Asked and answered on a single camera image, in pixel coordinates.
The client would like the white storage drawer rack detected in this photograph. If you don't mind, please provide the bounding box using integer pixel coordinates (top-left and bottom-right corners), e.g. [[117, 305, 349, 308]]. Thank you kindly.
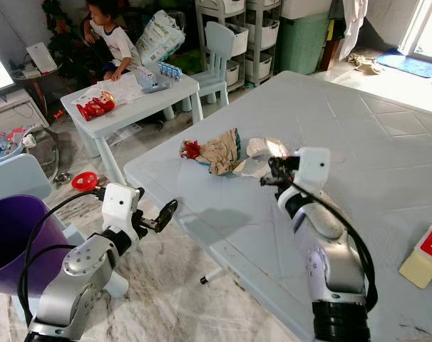
[[195, 0, 281, 87]]

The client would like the clear plastic wrapper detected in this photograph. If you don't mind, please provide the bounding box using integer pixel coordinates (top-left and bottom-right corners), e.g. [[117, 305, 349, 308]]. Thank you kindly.
[[246, 138, 268, 158]]

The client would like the white blue diaper pack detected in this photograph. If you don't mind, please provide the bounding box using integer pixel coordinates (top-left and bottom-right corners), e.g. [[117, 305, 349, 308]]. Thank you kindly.
[[135, 10, 187, 69]]

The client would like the white paper sheet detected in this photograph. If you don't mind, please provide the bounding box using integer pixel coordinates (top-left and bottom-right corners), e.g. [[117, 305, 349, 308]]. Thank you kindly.
[[77, 73, 160, 108]]

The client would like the small white kids table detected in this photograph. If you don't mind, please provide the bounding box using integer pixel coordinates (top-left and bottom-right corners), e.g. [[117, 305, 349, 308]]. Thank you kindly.
[[61, 70, 203, 186]]

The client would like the blue floor mat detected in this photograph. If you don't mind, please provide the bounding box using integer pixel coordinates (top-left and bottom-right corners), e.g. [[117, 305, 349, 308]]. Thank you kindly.
[[376, 53, 432, 78]]

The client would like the pack of small bottles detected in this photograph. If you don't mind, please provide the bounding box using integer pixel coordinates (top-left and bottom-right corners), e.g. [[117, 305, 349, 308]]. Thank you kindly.
[[157, 62, 183, 80]]

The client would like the red and cream box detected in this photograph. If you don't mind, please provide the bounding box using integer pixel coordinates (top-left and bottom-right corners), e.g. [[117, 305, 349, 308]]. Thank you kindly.
[[398, 222, 432, 290]]

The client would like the crumpled beige floor cloth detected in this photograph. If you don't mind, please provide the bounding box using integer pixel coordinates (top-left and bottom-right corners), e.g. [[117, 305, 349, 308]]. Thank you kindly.
[[347, 53, 385, 75]]

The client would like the pale blue stool chair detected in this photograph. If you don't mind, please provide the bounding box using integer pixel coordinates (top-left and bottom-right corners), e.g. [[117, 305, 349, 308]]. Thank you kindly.
[[0, 152, 130, 300]]

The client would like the white television stand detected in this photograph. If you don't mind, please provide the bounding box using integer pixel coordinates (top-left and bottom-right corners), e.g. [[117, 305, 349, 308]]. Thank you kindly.
[[0, 88, 43, 133]]

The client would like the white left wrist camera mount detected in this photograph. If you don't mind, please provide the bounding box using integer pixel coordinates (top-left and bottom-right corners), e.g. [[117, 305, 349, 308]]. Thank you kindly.
[[102, 182, 141, 237]]

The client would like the red toy figure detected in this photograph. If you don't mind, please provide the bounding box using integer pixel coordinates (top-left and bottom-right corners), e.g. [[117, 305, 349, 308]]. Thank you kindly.
[[76, 94, 116, 121]]

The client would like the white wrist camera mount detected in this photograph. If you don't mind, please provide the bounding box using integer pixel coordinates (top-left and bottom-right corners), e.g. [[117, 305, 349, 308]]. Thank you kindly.
[[102, 182, 141, 237], [296, 147, 331, 188]]

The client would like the purple plastic rubbish bin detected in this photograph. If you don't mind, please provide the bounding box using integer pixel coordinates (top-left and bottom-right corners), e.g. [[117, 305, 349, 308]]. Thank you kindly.
[[0, 195, 32, 297]]

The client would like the colourful baby bouncer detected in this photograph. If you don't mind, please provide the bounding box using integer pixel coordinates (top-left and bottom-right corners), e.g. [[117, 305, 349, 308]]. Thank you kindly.
[[0, 125, 36, 169]]

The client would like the red crumpled wrapper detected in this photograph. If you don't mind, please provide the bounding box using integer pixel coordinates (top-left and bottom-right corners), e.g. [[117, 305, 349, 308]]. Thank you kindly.
[[180, 140, 203, 160]]

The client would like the green laundry basket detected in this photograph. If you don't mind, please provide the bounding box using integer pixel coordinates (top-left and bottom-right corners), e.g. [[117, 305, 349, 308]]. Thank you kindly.
[[273, 12, 331, 76]]

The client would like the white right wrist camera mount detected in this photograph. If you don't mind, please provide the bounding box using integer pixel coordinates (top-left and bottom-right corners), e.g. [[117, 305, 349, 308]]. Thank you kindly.
[[296, 147, 331, 188]]

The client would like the red ring toy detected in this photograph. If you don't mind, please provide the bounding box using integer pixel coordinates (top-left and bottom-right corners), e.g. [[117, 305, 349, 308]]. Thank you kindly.
[[71, 172, 100, 192]]

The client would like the large pale blue table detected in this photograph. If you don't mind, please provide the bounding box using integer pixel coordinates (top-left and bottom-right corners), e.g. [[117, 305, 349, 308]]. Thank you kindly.
[[124, 71, 432, 342]]

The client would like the crumpled brown paper bag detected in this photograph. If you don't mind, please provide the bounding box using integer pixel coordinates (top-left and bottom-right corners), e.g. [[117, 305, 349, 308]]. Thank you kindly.
[[197, 129, 242, 176]]

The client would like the child in white shirt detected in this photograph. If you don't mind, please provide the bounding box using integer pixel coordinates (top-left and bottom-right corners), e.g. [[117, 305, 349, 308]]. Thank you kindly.
[[83, 0, 143, 81]]

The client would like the white tablet device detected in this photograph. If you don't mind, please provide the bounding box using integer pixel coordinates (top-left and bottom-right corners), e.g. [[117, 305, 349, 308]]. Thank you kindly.
[[25, 43, 59, 75]]

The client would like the pale blue kids chair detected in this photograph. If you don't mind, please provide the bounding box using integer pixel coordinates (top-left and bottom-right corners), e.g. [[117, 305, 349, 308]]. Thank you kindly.
[[190, 21, 235, 109]]

